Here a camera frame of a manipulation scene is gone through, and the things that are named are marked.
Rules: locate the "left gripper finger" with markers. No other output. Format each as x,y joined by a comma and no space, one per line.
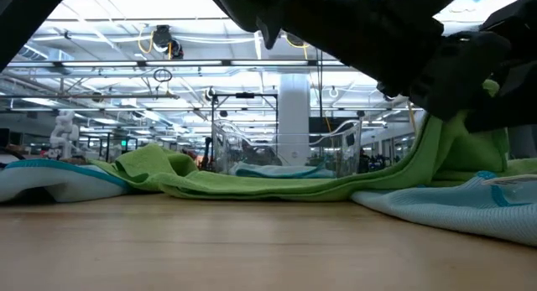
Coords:
461,69

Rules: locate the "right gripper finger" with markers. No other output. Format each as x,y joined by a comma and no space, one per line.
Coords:
512,112

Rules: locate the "light blue microfiber towel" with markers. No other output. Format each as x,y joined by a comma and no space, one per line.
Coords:
63,182
277,171
440,211

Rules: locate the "green microfiber towel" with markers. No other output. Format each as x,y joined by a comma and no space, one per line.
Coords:
293,190
142,165
524,167

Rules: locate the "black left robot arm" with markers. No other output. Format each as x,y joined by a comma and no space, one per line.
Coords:
25,14

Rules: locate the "white paper towel tag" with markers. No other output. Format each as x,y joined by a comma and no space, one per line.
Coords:
512,180

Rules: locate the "white square column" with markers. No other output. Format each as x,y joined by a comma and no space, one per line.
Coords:
293,106

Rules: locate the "clear plastic bin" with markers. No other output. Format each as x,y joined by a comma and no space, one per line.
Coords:
352,148

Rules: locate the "overhead LED light bar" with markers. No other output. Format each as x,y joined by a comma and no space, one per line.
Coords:
184,63

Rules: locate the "white robot figure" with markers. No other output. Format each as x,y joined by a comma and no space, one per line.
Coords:
64,129

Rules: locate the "black background frame stand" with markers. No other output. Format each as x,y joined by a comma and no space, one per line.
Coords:
244,95

